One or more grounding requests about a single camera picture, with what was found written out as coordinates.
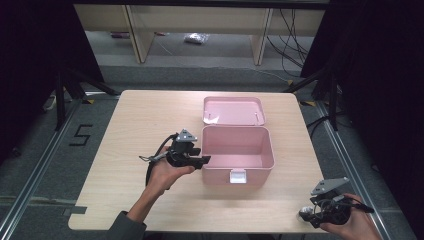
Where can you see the black curtain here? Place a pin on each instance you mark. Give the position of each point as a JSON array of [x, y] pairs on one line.
[[383, 83], [33, 66]]

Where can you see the clear plastic bag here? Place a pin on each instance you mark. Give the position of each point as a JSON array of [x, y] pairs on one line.
[[196, 38]]

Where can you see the light wooden shelf unit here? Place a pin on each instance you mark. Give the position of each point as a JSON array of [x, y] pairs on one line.
[[200, 18]]

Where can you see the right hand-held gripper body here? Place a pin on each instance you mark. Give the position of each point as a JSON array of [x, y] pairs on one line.
[[330, 208]]

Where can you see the pink storage box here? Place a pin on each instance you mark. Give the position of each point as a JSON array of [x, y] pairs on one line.
[[238, 146]]

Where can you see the black metal stand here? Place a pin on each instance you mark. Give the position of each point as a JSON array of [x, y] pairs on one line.
[[60, 100], [333, 100]]

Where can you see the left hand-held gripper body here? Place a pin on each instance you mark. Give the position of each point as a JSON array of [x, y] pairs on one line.
[[180, 155]]

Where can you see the aluminium floor rail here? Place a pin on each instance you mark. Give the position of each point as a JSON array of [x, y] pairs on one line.
[[36, 173], [353, 173]]

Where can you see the person's right hand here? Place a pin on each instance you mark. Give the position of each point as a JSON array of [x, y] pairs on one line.
[[360, 223]]

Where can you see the person's left hand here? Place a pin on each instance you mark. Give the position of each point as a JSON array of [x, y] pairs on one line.
[[165, 176]]

